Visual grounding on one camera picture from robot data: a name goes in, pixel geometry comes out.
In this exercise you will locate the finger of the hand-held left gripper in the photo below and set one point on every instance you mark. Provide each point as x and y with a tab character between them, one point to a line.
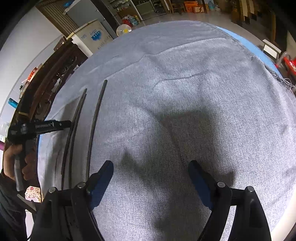
62	124

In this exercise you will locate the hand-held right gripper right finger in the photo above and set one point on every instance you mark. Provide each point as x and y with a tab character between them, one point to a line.
200	183

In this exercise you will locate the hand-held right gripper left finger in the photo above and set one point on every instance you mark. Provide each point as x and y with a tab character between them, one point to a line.
101	182

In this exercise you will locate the person's left forearm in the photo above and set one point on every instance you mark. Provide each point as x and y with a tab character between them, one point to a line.
11	208

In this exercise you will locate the person's left hand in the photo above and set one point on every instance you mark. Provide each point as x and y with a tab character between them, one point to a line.
29	164

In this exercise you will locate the blue thermos bottle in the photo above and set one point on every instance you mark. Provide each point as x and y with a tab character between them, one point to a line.
12	102

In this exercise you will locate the carved dark wooden sideboard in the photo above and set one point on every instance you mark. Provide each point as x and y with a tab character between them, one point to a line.
53	76

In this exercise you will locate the red and white bowl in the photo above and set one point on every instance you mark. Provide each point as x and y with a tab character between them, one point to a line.
32	74

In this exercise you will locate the wooden chair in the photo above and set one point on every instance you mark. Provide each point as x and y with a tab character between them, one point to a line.
62	44

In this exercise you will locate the grey tablecloth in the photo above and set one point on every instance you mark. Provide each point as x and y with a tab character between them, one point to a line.
175	104

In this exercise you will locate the white chest freezer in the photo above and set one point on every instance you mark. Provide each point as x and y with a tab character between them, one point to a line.
92	37

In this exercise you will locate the grey refrigerator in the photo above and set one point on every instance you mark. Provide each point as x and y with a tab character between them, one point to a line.
85	11

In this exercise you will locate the red plastic stool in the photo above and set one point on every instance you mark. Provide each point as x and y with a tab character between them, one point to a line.
289	67

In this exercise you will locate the small white stool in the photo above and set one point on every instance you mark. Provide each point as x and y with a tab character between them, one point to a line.
271	48

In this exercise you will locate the orange cardboard box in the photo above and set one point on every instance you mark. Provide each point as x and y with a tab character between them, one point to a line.
193	7

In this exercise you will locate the blue water jug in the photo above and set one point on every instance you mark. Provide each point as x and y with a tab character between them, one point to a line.
211	5

